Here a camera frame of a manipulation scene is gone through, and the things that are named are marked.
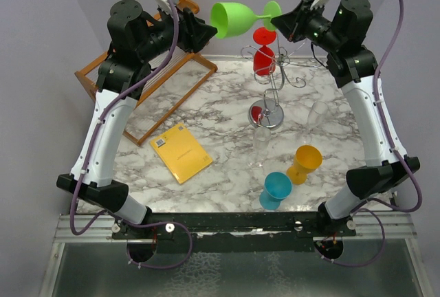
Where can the clear champagne flute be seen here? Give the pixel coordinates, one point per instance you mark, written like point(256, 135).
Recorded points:
point(316, 116)
point(258, 155)

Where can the yellow book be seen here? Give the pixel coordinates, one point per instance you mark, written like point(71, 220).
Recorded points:
point(181, 153)

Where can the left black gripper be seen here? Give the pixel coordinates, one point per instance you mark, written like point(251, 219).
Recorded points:
point(193, 32)

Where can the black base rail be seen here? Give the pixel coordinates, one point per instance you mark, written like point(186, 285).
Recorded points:
point(224, 232)

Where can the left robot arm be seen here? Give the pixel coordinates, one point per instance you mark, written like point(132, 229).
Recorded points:
point(140, 48)

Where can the chrome wine glass rack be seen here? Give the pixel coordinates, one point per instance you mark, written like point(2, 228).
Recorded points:
point(267, 111)

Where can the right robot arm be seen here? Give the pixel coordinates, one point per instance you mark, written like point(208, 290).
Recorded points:
point(356, 73)

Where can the orange plastic wine glass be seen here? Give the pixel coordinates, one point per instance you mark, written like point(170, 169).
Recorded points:
point(306, 160)

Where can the red plastic wine glass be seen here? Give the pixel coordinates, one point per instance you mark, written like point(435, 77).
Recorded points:
point(263, 61)

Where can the blue plastic wine glass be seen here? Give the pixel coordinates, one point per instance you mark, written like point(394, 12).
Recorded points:
point(277, 187)

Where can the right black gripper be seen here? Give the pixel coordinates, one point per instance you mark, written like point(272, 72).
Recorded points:
point(291, 25)

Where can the green plastic wine glass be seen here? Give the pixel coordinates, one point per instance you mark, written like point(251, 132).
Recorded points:
point(233, 19)

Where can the wooden shelf rack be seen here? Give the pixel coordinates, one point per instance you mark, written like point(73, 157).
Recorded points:
point(171, 70)

